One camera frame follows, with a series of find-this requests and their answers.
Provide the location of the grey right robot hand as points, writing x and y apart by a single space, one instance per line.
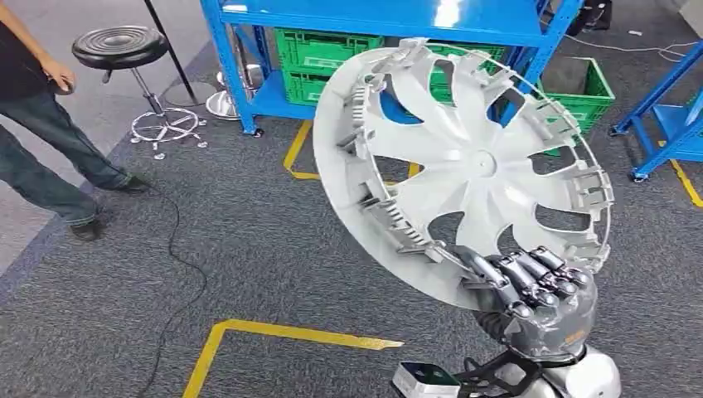
549 324

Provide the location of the silver plastic wheel hubcap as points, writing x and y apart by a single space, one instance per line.
472 165

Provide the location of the yellow floor tape strip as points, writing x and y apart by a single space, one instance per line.
686 187

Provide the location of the open green plastic crate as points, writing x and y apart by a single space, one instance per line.
582 107

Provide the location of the small blue metal rack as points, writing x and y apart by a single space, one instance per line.
675 123

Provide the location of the yellow floor tape corner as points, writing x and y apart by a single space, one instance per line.
285 331

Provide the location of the black bag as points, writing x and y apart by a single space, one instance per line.
596 14

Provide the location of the blue metal shelf rack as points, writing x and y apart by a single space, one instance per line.
384 16

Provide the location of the chrome round base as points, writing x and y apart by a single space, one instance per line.
225 104

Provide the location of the black pole stand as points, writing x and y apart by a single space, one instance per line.
189 94

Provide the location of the black stool with chrome base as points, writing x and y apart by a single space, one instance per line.
118 46

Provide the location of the person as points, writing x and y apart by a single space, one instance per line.
33 121

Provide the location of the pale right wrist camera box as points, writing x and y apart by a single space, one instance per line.
423 384

